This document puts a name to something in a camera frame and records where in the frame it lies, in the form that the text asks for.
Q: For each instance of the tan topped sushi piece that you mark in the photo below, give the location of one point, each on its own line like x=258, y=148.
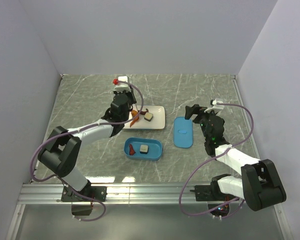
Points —
x=148, y=116

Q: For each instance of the blue lunch box lid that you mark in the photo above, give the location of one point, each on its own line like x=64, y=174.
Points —
x=182, y=132

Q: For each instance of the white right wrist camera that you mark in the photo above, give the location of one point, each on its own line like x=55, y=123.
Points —
x=216, y=106

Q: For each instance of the blue lunch box container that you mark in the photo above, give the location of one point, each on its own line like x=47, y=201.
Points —
x=155, y=150

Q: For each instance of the aluminium front rail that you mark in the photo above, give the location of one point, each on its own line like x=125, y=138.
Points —
x=115, y=194

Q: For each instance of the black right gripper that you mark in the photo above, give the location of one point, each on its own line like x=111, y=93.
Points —
x=195, y=110

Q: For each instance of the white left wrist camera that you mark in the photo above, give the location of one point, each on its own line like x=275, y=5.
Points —
x=121, y=84

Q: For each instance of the red bacon food piece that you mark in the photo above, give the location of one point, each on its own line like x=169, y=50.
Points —
x=131, y=150

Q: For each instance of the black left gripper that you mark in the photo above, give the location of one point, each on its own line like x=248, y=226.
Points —
x=130, y=94

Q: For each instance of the white rectangular plate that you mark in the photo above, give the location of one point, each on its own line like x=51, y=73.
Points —
x=158, y=122

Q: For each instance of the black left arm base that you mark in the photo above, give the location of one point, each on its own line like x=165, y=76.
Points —
x=85, y=197

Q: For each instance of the white topped sushi piece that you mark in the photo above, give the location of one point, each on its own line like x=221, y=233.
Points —
x=144, y=148

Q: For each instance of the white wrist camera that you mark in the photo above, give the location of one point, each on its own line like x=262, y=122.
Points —
x=216, y=106
x=121, y=84

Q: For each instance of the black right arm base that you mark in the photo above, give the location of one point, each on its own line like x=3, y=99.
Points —
x=207, y=195

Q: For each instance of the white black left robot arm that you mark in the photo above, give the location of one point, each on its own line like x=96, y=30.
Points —
x=60, y=155

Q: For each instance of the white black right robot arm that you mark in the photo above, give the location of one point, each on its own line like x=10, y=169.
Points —
x=259, y=184

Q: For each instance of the orange shrimp food piece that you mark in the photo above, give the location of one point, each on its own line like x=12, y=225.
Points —
x=135, y=117

